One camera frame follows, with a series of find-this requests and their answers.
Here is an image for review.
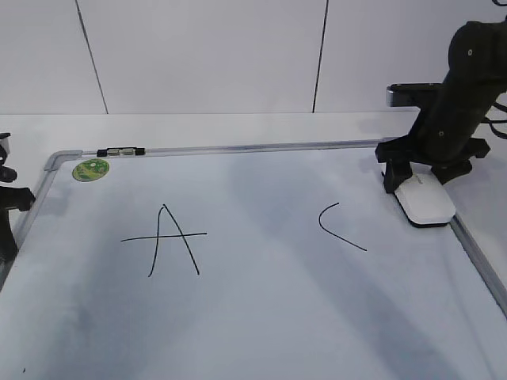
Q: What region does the round green sticker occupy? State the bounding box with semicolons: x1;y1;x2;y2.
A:
72;158;110;182

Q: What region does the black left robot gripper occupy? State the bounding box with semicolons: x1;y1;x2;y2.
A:
1;132;36;262

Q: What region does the white board with silver frame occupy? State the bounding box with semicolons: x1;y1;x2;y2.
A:
1;142;506;379

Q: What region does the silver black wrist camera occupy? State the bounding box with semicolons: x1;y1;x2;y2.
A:
387;83;442;109

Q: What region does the white rectangular board eraser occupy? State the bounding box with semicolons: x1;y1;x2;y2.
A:
392;172;456;229

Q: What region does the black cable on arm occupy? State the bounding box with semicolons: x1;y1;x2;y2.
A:
481;0;507;139

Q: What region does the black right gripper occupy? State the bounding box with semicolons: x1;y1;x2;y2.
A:
375;74;491;194

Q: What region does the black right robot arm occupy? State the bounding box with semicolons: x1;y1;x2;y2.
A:
375;21;506;193

